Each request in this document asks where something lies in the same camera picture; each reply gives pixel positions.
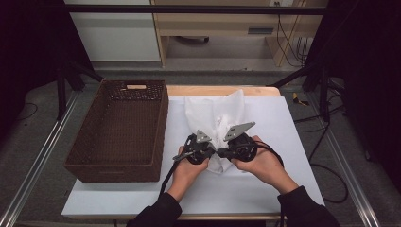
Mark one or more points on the black curtain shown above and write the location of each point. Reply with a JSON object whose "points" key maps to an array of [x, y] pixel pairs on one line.
{"points": [[28, 47], [369, 78]]}

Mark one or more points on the person's right hand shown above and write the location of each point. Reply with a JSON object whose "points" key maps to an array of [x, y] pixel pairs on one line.
{"points": [[268, 165]]}

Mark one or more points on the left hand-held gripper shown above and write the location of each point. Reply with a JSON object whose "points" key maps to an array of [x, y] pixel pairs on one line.
{"points": [[198, 151]]}

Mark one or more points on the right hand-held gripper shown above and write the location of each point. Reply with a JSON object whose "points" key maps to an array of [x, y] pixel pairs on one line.
{"points": [[242, 148]]}

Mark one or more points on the aluminium rail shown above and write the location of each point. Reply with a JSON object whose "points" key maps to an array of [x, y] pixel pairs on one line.
{"points": [[38, 157], [346, 167]]}

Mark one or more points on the black metal stand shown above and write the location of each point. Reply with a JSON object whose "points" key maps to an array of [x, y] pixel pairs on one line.
{"points": [[61, 91], [324, 94]]}

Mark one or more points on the black horizontal frame bar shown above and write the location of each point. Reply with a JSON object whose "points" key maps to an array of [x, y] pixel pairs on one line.
{"points": [[189, 9]]}

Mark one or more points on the wooden table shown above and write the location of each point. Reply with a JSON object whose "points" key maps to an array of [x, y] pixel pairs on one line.
{"points": [[258, 91]]}

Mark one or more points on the white cabinet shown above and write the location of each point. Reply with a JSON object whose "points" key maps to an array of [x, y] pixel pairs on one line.
{"points": [[116, 38]]}

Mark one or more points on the white table cover sheet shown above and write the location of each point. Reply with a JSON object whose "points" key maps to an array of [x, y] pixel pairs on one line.
{"points": [[252, 189]]}

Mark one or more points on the brown wicker basket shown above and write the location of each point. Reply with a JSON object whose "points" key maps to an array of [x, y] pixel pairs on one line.
{"points": [[119, 132]]}

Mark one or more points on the light wooden desk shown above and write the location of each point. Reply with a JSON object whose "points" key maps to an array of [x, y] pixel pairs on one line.
{"points": [[220, 22]]}

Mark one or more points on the yellow and black tool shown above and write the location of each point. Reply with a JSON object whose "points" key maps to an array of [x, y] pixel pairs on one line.
{"points": [[298, 99]]}

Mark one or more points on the person's left hand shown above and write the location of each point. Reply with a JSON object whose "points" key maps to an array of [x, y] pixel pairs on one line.
{"points": [[187, 171]]}

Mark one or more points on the white mesh laundry bag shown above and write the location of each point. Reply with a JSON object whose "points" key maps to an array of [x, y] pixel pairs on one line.
{"points": [[208, 110]]}

